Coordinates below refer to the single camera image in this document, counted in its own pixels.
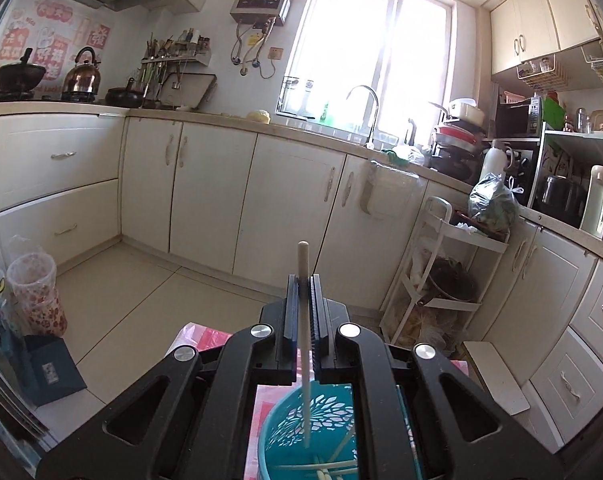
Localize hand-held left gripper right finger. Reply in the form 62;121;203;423
309;274;567;480

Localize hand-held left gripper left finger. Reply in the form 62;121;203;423
35;274;302;480

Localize light wooden chopstick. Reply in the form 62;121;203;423
313;466;359;480
328;429;358;464
296;241;313;454
275;462;333;474

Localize blue perforated plastic basket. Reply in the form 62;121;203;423
254;384;425;480

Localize cream double-door cabinet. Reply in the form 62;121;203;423
120;117;258;268
480;219;598;377
232;132;428;311

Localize crumpled plastic bags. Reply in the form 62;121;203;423
395;304;463;354

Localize dark frying pan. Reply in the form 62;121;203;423
419;257;481;307

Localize white hanging trash bin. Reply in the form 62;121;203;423
363;160;418;221

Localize white shelf trolley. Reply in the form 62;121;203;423
381;196;512;357

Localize white stool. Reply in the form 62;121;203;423
461;340;532;417

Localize white plastic bag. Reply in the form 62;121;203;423
390;143;429;167

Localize dark stock pot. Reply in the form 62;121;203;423
428;152;483;185

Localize plastic bag of greens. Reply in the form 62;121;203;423
468;172;525;236

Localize chrome gooseneck faucet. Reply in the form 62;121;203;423
345;85;381;150

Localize stacked dishes and bowls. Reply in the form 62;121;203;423
429;122;487;161

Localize white thermos jug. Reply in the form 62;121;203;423
478;140;513;189

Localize dark blue box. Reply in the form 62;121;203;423
23;334;88;407

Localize white cutting board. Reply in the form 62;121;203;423
158;72;218;111

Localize clear red-patterned plastic bucket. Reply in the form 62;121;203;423
6;252;68;339

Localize white casserole pot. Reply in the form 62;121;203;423
448;98;487;129

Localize cream drawer cabinet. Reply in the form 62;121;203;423
0;112;128;273
528;259;603;457

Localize dark rice cooker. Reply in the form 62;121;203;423
538;174;587;227

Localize black cooking pot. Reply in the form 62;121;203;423
104;78;145;109

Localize black microwave oven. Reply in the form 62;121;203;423
496;95;545;139

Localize kitchen window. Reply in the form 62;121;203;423
276;0;455;135

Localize white electric water boiler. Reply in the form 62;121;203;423
580;164;603;239

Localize green cutting board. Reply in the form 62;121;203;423
541;95;565;131

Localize white counter shelf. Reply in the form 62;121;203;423
525;122;603;212

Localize steel whistling kettle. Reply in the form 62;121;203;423
62;46;102;95

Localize gas stove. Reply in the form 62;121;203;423
0;89;101;104

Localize black wok with lid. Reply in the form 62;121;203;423
0;48;47;95

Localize water heater hoses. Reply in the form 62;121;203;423
230;21;278;80

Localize wall utensil rack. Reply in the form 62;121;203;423
136;30;213;107

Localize cream wall cabinets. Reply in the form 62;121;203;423
490;0;603;79

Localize pink wall stickers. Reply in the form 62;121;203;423
0;0;113;94

